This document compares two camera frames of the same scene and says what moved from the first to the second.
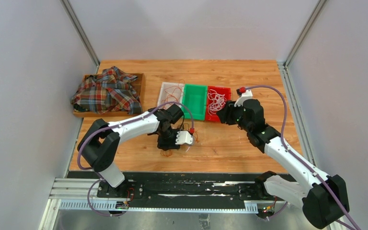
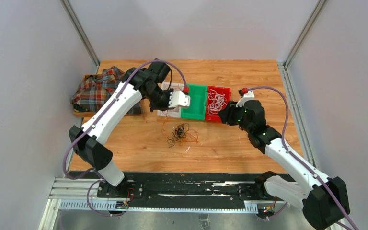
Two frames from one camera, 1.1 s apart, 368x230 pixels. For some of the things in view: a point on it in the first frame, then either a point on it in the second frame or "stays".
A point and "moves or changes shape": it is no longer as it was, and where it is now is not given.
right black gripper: x=225 y=114 stays
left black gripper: x=166 y=146 → x=155 y=107
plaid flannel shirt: x=112 y=89 stays
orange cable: x=166 y=153 moves or changes shape
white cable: x=216 y=101 stays
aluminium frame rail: x=83 y=194 stays
